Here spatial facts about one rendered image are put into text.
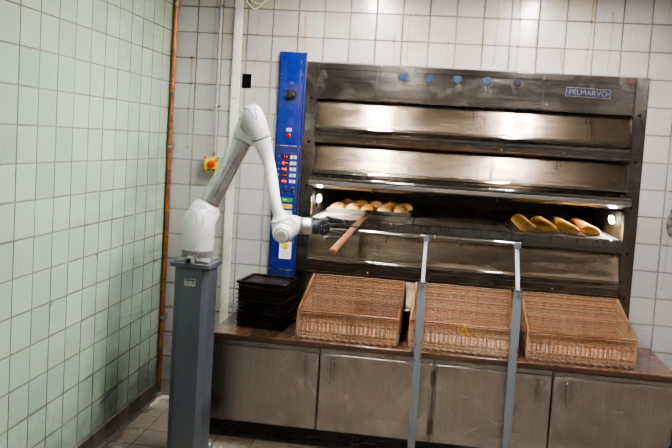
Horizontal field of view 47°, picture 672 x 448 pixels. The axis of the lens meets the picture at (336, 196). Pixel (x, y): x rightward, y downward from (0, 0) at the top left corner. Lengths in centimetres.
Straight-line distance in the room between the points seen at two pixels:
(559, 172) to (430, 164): 73
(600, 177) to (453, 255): 94
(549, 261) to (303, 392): 159
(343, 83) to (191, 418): 205
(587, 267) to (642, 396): 80
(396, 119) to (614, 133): 123
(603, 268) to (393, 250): 120
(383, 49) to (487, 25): 61
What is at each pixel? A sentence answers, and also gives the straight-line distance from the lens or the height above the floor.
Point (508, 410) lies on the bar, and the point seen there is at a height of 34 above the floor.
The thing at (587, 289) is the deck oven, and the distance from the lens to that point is 464.
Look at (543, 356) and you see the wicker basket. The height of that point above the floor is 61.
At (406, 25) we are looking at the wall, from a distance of 454.
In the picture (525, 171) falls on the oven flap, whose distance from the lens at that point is 452.
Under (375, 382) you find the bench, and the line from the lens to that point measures 415.
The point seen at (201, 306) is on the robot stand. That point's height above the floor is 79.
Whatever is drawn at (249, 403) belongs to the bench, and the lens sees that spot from 430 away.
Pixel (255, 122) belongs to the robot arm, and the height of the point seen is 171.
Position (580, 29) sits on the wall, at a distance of 460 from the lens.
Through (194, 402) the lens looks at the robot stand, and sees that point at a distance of 402.
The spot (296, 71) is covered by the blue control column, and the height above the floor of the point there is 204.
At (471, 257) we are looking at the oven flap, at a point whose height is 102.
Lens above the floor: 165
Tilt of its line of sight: 4 degrees down
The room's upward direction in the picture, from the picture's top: 4 degrees clockwise
